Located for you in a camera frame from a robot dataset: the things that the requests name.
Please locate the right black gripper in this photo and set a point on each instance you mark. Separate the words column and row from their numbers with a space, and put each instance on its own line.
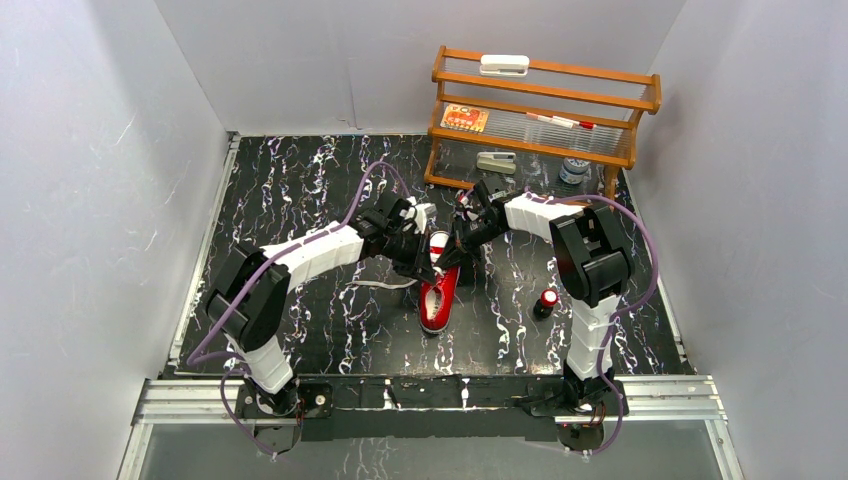
column 459, row 246

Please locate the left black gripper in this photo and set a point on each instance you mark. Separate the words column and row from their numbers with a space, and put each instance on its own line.
column 416, row 253

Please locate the red canvas sneaker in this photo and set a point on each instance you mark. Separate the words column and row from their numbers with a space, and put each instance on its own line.
column 436, row 300

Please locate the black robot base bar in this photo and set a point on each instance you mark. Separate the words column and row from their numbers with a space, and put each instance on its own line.
column 541, row 407

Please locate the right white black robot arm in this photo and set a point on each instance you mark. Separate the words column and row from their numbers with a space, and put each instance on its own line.
column 593, row 266

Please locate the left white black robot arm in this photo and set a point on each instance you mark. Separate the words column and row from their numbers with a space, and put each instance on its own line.
column 247, row 299

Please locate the white stapler on lower shelf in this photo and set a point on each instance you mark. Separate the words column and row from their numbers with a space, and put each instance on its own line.
column 497, row 162

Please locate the white stapler on shelf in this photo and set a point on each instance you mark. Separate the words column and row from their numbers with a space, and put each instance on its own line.
column 497, row 162
column 504, row 65

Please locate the small red capped bottle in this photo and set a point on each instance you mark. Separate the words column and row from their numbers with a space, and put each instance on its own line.
column 545, row 304

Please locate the orange patterned card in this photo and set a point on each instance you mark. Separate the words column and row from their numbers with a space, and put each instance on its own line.
column 464, row 118

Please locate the red white marker pen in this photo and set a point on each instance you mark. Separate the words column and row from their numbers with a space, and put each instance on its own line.
column 561, row 121

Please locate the white stapler on top shelf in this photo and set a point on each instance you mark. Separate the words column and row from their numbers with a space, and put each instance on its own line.
column 504, row 65

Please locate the orange wooden shelf rack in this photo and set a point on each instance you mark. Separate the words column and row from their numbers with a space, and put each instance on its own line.
column 615, row 101

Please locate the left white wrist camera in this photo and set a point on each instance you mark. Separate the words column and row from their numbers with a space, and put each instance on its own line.
column 418, row 215

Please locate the aluminium frame rail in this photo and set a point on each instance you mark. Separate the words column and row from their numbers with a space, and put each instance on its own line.
column 649, row 397

